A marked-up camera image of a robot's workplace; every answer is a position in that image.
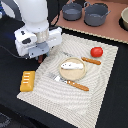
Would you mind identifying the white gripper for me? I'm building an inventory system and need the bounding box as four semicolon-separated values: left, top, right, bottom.
14;27;62;58

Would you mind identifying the orange toy bread loaf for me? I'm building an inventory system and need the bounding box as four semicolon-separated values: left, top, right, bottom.
20;71;35;92

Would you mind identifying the red toy tomato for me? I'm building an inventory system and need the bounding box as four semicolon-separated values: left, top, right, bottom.
90;47;103;57

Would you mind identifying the brown toy sausage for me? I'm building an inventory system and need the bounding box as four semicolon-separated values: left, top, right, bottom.
38;55;43;64

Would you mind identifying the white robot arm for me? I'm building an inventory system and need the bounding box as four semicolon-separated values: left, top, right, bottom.
15;0;62;58

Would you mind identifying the small grey pot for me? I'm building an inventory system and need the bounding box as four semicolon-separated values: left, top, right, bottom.
62;2;82;21

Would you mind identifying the round wooden plate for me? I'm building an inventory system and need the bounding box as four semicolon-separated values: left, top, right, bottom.
59;57;87;81

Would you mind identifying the white woven placemat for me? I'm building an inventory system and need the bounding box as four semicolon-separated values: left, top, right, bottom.
17;34;118;128

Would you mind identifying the large grey pot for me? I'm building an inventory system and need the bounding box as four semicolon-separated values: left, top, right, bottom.
84;2;110;27

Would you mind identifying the beige bowl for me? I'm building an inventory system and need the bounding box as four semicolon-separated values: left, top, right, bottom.
121;7;128;30

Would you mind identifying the wooden handled fork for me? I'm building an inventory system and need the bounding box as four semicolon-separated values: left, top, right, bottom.
48;73;89;91

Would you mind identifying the wooden handled knife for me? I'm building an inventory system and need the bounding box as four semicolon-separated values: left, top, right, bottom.
62;52;101;65

